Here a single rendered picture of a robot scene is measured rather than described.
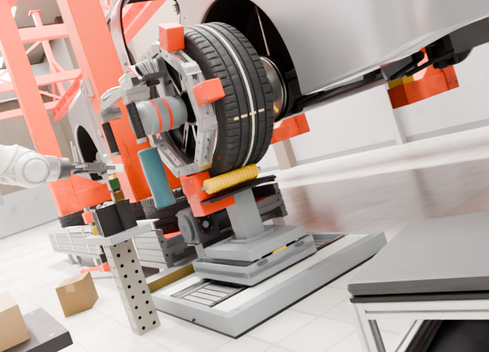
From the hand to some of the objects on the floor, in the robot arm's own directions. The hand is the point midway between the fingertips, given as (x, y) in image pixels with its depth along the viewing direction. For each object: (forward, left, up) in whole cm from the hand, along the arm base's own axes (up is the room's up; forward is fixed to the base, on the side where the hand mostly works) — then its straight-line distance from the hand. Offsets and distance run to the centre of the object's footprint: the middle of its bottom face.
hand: (113, 168), depth 175 cm
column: (-3, +28, -70) cm, 76 cm away
